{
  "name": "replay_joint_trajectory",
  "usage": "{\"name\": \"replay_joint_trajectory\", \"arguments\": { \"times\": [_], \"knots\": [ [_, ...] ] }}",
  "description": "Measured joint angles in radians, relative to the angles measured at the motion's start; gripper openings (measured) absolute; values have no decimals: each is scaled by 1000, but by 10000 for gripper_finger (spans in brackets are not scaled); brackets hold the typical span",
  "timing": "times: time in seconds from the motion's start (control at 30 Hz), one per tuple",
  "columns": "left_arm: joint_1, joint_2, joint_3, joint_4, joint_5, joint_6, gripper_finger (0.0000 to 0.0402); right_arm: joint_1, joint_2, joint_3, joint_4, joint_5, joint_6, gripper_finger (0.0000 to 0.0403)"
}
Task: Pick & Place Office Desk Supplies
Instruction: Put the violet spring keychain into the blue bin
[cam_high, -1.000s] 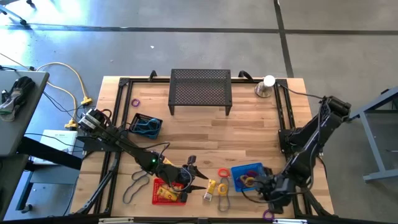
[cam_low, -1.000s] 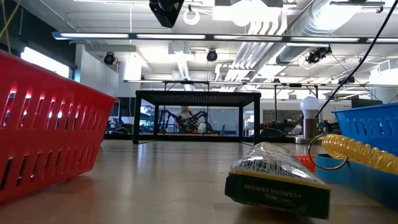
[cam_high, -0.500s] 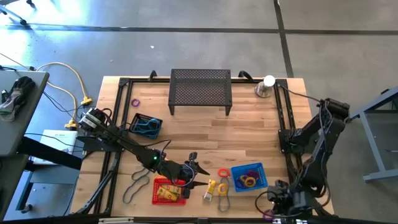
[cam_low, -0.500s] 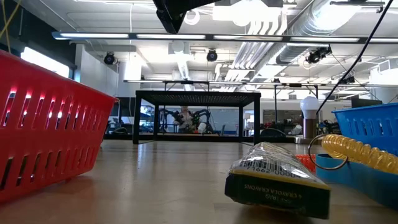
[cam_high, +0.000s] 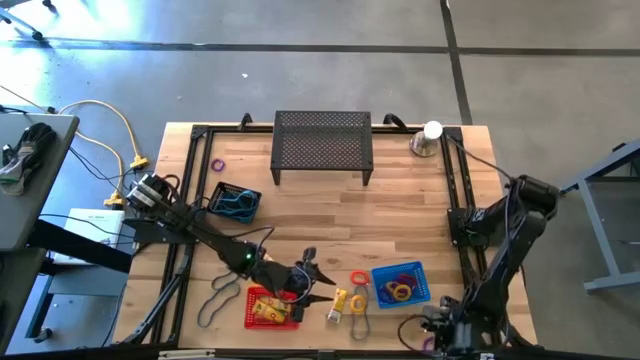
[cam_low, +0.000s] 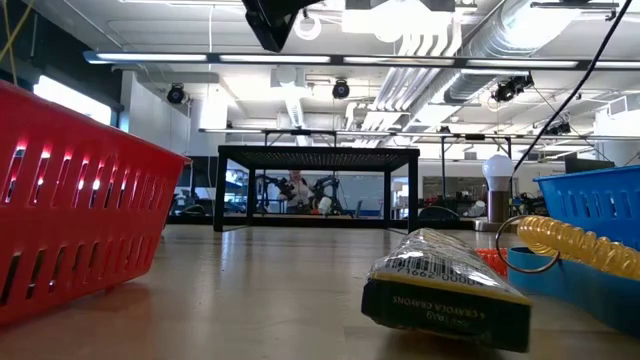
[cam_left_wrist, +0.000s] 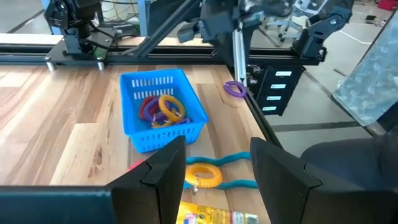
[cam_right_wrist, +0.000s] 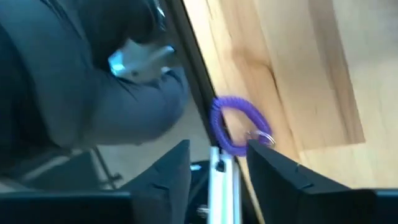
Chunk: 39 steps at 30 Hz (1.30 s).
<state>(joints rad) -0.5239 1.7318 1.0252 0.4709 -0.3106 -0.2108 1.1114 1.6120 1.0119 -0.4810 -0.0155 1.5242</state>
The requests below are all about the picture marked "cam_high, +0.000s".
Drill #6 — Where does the red plastic basket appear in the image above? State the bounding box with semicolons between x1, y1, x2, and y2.
243;284;302;332

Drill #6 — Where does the cream cable yellow plug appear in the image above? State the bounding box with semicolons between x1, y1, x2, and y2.
57;98;150;170
74;130;126;210

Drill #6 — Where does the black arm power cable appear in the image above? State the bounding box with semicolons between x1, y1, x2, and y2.
442;134;516;184

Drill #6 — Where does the black plastic basket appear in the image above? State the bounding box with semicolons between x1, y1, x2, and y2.
206;180;263;226

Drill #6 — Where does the white box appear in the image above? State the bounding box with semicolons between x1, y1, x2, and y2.
52;207;127;266

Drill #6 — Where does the black mesh shelf riser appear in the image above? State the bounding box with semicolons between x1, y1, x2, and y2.
270;110;375;187

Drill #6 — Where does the black side desk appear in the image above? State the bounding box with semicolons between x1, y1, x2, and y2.
0;219;135;354

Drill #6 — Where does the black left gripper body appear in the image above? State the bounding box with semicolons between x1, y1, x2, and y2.
254;259;314;323

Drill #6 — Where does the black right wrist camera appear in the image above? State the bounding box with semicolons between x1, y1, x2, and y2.
421;303;448;332

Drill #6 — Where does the grey side table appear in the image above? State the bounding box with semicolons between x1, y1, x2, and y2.
0;112;81;254

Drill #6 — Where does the black chair base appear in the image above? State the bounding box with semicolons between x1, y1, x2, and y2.
0;0;57;42

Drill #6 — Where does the grey metal table frame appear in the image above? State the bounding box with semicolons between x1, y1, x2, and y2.
552;138;640;295

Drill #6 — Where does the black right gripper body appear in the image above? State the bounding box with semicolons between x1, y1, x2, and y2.
424;297;481;356

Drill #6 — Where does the black grey work glove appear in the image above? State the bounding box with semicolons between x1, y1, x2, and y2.
0;122;58;197

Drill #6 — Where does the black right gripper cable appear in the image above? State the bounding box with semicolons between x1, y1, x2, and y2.
397;313;434;352

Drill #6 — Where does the blue plastic basket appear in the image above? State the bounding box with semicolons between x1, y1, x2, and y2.
370;260;433;310

